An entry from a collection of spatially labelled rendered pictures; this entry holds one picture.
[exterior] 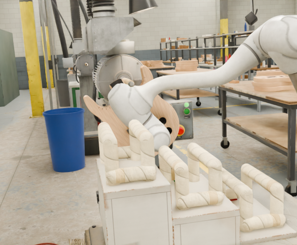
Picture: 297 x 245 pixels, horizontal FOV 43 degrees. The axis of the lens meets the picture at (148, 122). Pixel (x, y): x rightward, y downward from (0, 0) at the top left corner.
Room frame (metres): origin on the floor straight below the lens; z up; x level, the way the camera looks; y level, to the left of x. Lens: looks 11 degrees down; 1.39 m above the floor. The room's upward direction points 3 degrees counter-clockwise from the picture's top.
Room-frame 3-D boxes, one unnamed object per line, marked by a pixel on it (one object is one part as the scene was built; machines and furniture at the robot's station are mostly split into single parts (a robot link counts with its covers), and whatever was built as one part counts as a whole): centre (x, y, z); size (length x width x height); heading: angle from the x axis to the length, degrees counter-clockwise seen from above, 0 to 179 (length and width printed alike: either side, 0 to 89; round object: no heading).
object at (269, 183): (0.96, -0.29, 1.04); 0.20 x 0.03 x 0.03; 11
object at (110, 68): (2.05, 0.14, 1.25); 0.41 x 0.27 x 0.26; 12
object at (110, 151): (0.80, 0.09, 1.15); 0.03 x 0.03 x 0.09
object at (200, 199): (0.83, -0.11, 1.04); 0.11 x 0.03 x 0.03; 102
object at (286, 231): (0.95, -0.25, 0.94); 0.27 x 0.15 x 0.01; 12
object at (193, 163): (1.01, -0.12, 1.07); 0.03 x 0.03 x 0.09
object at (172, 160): (0.92, -0.06, 1.12); 0.20 x 0.03 x 0.03; 11
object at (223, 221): (0.92, -0.10, 0.98); 0.27 x 0.16 x 0.09; 12
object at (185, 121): (2.01, -0.11, 0.99); 0.24 x 0.21 x 0.26; 12
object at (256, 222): (0.86, -0.27, 0.96); 0.11 x 0.03 x 0.03; 102
